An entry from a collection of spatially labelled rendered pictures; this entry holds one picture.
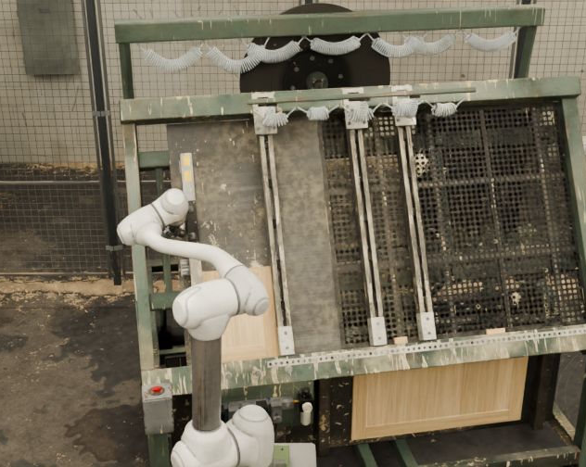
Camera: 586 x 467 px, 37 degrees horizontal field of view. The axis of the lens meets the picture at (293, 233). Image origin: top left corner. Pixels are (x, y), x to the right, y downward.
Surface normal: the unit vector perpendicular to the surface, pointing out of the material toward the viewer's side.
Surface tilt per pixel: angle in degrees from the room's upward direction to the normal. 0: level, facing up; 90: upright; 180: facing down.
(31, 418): 0
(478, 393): 90
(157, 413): 90
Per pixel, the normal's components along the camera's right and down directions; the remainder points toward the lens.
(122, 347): 0.00, -0.91
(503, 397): 0.19, 0.41
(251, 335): 0.15, -0.15
